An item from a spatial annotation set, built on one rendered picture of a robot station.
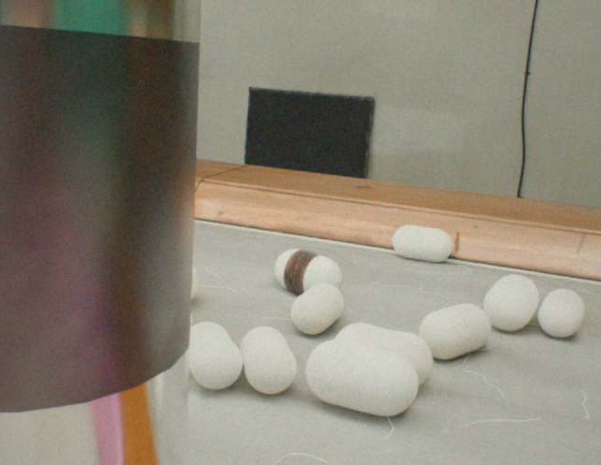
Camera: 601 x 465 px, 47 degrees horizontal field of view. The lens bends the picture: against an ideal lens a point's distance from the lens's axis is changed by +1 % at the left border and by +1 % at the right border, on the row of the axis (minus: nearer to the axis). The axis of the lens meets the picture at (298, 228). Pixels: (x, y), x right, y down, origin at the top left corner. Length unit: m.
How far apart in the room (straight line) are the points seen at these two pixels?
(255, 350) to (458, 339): 0.08
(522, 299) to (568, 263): 0.12
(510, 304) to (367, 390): 0.11
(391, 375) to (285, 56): 2.26
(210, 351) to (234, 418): 0.02
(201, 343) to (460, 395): 0.09
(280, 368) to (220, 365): 0.02
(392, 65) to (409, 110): 0.16
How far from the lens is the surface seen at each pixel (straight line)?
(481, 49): 2.34
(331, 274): 0.32
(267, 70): 2.47
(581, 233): 0.44
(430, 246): 0.41
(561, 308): 0.32
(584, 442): 0.25
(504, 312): 0.31
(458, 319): 0.28
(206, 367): 0.23
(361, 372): 0.22
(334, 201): 0.46
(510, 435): 0.24
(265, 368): 0.23
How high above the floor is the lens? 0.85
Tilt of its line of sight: 14 degrees down
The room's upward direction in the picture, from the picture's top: 4 degrees clockwise
